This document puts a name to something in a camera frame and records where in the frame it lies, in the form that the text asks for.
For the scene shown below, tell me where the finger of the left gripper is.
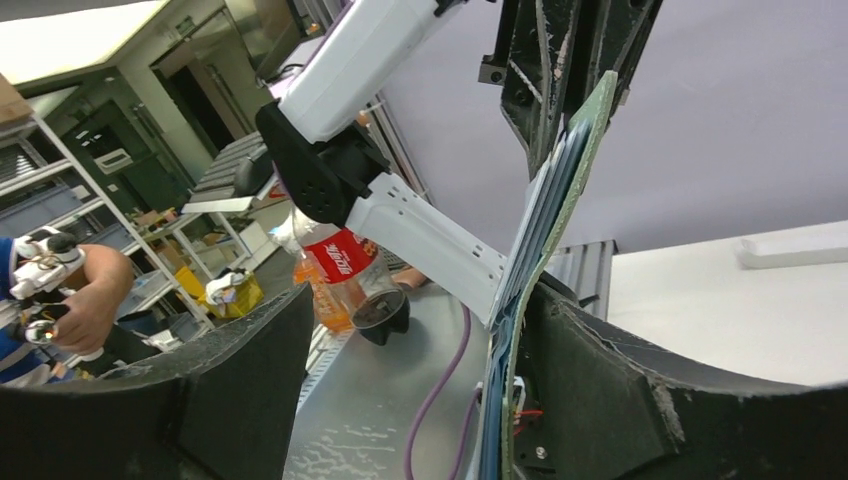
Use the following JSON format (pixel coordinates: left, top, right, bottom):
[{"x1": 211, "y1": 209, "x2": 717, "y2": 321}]
[
  {"x1": 478, "y1": 1, "x2": 581, "y2": 178},
  {"x1": 566, "y1": 0, "x2": 662, "y2": 118}
]

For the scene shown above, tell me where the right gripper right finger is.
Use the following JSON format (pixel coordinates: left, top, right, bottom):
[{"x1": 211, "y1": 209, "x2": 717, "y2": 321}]
[{"x1": 522, "y1": 282, "x2": 847, "y2": 479}]

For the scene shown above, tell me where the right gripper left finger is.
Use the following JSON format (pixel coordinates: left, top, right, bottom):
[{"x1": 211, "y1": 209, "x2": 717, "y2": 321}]
[{"x1": 1, "y1": 285, "x2": 314, "y2": 479}]

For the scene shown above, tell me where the operator forearm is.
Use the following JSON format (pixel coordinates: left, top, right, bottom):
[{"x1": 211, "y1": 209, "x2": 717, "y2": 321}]
[{"x1": 77, "y1": 244, "x2": 134, "y2": 313}]

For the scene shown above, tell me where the operator hand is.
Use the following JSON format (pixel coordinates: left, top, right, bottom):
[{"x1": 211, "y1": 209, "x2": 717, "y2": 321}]
[{"x1": 54, "y1": 284, "x2": 123, "y2": 355}]

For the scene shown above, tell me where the white clear stand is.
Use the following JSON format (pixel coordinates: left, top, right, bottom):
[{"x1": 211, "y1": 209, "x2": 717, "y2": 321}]
[{"x1": 733, "y1": 232, "x2": 847, "y2": 269}]

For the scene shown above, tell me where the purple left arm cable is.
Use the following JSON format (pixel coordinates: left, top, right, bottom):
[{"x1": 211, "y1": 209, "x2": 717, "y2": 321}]
[{"x1": 402, "y1": 303, "x2": 484, "y2": 480}]

